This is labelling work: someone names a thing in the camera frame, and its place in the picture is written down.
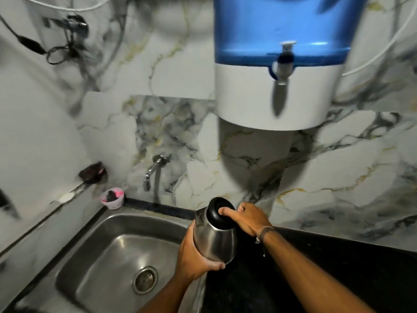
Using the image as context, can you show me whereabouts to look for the person's left hand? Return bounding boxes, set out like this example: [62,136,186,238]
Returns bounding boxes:
[175,220,226,284]

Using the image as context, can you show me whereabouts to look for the person's right hand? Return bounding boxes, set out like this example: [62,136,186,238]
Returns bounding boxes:
[218,202,273,238]

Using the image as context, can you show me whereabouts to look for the stainless steel jug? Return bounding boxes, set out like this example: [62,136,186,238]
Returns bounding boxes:
[193,207,238,265]

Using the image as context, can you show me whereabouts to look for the black jug lid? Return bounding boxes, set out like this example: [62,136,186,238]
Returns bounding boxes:
[206,197,236,230]

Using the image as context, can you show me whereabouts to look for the person's left forearm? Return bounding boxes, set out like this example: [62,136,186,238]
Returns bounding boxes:
[138,274,204,313]

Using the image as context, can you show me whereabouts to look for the person's right forearm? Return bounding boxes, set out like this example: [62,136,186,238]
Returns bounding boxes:
[261,227,375,313]

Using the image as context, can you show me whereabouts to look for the sink drain strainer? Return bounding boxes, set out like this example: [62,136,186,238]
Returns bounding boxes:
[132,266,159,295]

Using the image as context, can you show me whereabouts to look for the stainless steel sink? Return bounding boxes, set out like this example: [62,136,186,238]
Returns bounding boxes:
[13,207,207,313]

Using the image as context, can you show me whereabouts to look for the pink cup with scrubber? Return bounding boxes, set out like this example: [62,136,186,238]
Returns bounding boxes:
[100,188,125,210]

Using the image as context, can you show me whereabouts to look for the dark soap dish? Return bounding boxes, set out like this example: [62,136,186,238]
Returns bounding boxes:
[78,161,107,184]

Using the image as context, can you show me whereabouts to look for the white purifier tap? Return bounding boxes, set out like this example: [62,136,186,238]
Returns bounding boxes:
[269,41,298,86]

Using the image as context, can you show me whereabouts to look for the blue and white water purifier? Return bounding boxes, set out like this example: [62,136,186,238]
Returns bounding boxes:
[213,0,369,131]

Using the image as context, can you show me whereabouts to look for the white tube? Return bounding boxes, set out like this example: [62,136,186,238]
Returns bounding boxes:
[341,0,417,77]

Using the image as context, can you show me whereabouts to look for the thread wrist bracelet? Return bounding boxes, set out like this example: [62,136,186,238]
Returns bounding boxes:
[255,226,276,245]

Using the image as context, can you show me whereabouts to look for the chrome wall tap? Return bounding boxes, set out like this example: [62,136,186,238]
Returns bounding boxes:
[143,155,170,192]

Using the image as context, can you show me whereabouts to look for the wall valve fitting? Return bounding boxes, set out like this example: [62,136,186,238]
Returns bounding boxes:
[49,14,89,39]

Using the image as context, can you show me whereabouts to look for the black power cable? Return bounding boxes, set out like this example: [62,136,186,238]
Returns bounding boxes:
[0,14,88,65]

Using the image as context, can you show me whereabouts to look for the white cable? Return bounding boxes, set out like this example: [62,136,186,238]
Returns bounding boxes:
[20,0,113,13]

